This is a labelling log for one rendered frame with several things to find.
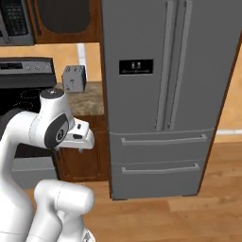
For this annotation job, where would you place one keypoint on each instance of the grey fridge drawer front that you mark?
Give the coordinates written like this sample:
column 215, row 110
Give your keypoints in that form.
column 157, row 186
column 157, row 152

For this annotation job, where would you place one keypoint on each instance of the brown base cupboard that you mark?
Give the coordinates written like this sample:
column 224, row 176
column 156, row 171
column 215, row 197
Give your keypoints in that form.
column 82, row 167

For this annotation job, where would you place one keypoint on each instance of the grey steel fridge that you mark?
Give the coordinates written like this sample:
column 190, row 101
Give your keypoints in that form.
column 138, row 104

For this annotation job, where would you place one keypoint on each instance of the black and grey stove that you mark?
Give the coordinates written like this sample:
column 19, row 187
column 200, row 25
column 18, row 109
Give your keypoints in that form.
column 22, row 82

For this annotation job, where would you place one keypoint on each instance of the grey toaster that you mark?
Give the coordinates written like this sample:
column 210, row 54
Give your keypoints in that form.
column 73, row 78

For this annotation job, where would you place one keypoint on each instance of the fridge door with black panel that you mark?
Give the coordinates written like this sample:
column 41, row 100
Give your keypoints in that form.
column 132, row 100

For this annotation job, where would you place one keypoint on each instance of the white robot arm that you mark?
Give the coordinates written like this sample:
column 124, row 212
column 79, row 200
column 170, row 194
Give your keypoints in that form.
column 19, row 189

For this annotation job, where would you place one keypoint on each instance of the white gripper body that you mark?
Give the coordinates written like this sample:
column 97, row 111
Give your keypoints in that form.
column 85, row 143

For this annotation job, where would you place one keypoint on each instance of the plain grey fridge door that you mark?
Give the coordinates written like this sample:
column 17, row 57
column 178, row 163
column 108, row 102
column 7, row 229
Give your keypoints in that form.
column 208, row 78

